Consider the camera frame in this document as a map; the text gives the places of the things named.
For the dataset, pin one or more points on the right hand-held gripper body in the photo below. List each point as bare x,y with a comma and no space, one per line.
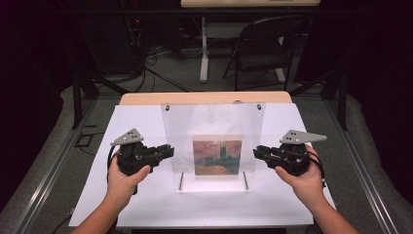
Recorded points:
293,159

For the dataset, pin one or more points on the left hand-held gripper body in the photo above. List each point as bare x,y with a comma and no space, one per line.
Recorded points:
131,159

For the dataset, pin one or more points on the clear acrylic picture frame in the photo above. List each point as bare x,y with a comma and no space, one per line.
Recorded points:
181,130

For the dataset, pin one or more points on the painting print card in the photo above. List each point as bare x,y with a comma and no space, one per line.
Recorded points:
217,156

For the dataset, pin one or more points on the person's left hand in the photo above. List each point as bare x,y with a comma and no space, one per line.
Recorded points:
121,185

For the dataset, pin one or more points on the person's right hand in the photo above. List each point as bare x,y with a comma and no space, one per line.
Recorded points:
308,185

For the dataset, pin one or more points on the white board sheet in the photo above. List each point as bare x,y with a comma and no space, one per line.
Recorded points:
136,117

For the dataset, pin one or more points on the wooden table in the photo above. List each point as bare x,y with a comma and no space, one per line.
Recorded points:
181,98

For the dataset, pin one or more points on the black metal stand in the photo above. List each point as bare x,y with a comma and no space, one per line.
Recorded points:
77,97
342,97

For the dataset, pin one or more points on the black folding chair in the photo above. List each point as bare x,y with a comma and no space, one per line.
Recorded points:
263,60

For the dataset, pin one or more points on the dark computer tower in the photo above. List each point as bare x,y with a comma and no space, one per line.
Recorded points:
107,45

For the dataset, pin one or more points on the black metal crossbar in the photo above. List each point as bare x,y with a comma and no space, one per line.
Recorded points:
130,11

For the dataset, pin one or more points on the white-legged desk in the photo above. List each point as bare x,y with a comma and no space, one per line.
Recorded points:
227,3

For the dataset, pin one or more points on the aluminium floor rail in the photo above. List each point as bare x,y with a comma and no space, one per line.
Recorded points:
363,182
48,175

